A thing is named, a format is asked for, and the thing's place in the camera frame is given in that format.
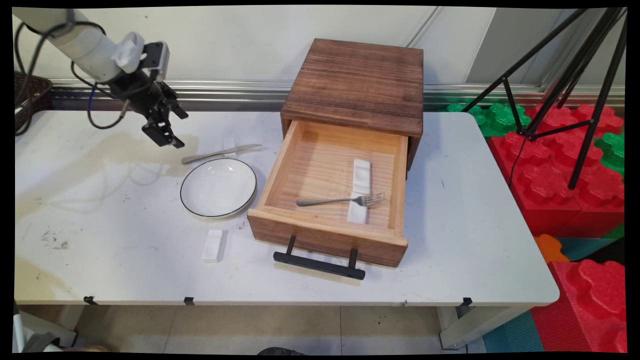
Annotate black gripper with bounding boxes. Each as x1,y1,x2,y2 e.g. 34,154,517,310
109,70,189,149

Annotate silver table knife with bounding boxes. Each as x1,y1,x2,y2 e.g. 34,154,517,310
181,144,263,165

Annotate white plate with black rim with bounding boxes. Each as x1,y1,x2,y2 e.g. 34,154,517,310
179,158,258,220

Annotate brown wicker basket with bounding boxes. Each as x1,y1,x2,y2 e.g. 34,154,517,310
14,71,53,133

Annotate light wooden drawer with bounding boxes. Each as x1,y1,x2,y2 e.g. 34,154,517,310
246,119,409,268

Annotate silver fork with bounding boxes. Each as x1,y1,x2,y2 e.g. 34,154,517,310
296,192,386,208

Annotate dark brown wooden cabinet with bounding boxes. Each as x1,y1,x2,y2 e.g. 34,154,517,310
280,38,425,172

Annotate white metal stand base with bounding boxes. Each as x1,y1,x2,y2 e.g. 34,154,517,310
12,305,78,353

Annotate green foam building block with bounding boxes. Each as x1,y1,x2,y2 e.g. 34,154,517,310
446,102,532,138
594,132,626,176

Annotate white table leg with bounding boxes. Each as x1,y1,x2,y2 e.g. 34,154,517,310
437,306,521,350

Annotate red foam building block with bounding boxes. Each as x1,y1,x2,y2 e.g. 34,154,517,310
487,131,626,238
530,259,628,353
525,104,625,138

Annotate orange foam piece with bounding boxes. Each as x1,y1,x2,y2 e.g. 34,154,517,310
534,234,571,264

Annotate teal foam mat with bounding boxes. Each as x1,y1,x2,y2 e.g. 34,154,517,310
482,310,544,353

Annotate black tripod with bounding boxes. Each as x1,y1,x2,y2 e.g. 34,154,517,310
460,7,628,190

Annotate aluminium wall rail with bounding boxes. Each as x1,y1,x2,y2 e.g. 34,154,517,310
50,78,626,112

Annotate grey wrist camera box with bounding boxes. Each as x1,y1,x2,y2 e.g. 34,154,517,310
142,41,171,82

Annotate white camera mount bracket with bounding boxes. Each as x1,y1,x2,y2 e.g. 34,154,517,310
111,31,146,74

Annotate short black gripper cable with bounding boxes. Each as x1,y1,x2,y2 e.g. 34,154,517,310
70,62,132,130

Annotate long black arm cable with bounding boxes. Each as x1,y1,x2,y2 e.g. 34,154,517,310
14,10,108,137

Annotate black drawer handle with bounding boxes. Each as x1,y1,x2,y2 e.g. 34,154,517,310
273,235,366,281

